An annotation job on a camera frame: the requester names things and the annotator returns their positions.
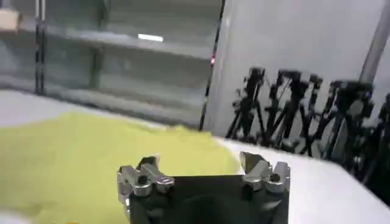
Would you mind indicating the black thin pole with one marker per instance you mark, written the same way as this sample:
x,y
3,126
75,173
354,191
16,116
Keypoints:
x,y
211,64

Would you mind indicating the grey metal shelf rack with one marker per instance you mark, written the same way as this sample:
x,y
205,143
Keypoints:
x,y
106,61

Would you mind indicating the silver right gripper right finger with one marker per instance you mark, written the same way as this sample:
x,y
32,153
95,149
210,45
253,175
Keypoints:
x,y
268,178

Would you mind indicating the grey metal pole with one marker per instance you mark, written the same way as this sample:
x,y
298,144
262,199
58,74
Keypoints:
x,y
374,45

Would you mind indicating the yellow cloth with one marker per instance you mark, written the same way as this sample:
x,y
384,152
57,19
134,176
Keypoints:
x,y
91,164

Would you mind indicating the cardboard box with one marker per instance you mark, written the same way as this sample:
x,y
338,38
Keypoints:
x,y
9,19

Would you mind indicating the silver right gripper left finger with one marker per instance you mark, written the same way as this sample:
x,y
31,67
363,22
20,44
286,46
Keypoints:
x,y
143,180

